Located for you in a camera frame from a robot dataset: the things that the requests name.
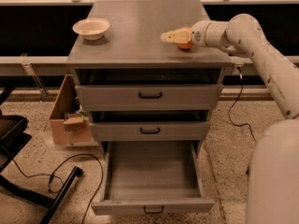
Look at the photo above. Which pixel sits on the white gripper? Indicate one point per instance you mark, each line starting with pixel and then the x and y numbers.
pixel 198 36

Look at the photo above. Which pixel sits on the orange fruit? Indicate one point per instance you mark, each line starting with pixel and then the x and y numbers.
pixel 188 45

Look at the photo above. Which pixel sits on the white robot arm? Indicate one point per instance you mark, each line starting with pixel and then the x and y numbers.
pixel 273 182

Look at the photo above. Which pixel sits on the grey drawer cabinet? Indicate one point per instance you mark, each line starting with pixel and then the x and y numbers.
pixel 132 53

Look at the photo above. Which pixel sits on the grey middle drawer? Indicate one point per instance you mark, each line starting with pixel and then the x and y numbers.
pixel 149 131

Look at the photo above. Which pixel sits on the grey top drawer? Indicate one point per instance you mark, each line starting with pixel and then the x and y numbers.
pixel 148 97

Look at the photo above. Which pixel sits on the grey open bottom drawer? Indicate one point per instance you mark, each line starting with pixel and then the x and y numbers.
pixel 150 178

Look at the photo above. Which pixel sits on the white paper bowl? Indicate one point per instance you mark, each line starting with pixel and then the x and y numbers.
pixel 91 29

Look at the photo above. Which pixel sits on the cardboard box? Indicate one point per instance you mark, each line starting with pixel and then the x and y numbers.
pixel 66 126

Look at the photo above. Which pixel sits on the grey railing beam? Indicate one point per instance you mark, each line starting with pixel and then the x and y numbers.
pixel 56 66

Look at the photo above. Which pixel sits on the black chair base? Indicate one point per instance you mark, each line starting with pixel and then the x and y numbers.
pixel 40 166

